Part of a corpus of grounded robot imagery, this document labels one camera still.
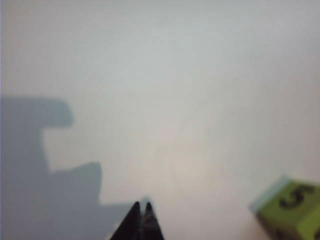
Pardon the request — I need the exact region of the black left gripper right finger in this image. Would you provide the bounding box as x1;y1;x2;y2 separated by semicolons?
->
141;201;166;240

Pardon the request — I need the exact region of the lime green foam block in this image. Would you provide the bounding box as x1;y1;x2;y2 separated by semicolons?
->
248;174;320;240

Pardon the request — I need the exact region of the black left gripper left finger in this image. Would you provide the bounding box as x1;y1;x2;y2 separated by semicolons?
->
108;200;143;240

